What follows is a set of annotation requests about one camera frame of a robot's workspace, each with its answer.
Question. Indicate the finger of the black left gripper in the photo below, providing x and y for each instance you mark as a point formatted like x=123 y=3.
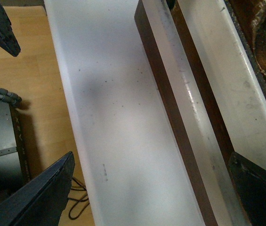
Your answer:
x=41 y=201

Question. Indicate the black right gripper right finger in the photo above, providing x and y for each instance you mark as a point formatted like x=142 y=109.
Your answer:
x=249 y=181

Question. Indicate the black robot base box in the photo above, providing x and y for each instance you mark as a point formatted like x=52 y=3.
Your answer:
x=14 y=167

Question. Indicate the grey omni wheel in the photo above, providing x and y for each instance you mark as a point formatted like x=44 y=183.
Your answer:
x=9 y=97

